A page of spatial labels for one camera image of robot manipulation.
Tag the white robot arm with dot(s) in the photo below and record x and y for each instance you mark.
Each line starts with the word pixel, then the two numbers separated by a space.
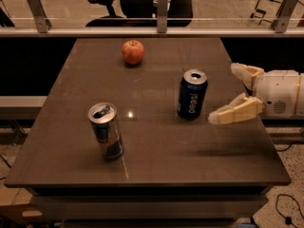
pixel 301 94

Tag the red apple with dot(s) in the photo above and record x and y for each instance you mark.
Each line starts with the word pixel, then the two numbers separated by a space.
pixel 133 52

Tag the left metal glass bracket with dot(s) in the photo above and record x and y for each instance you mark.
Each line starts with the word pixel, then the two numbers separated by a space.
pixel 43 25

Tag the right metal glass bracket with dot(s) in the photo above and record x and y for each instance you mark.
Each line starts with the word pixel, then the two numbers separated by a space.
pixel 283 16

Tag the silver red bull can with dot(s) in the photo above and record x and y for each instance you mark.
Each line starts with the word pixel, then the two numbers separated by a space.
pixel 105 125

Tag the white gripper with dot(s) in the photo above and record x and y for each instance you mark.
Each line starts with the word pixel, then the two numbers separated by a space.
pixel 277 90

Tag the grey table base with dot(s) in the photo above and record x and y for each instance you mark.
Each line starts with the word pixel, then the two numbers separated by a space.
pixel 214 211

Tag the blue pepsi can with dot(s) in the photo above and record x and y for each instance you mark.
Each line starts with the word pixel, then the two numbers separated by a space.
pixel 193 86

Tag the metal glass bracket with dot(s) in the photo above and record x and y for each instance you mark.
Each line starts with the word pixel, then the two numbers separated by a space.
pixel 283 16
pixel 43 25
pixel 162 16

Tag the wooden cart in background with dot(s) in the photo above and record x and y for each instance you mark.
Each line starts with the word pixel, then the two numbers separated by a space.
pixel 265 11

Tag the black office chair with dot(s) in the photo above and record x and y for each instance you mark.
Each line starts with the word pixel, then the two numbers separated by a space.
pixel 143 13

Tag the middle metal glass bracket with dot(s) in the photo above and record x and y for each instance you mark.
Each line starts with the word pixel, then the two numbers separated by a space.
pixel 162 16

